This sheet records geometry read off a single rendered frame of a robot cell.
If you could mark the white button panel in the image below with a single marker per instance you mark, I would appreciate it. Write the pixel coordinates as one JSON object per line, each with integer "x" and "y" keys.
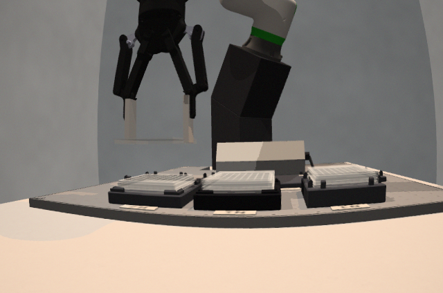
{"x": 284, "y": 157}

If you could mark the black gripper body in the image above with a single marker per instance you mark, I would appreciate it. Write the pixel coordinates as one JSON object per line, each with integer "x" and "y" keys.
{"x": 156, "y": 14}

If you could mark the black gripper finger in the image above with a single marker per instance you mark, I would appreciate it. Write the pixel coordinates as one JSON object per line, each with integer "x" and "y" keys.
{"x": 196, "y": 35}
{"x": 125, "y": 87}

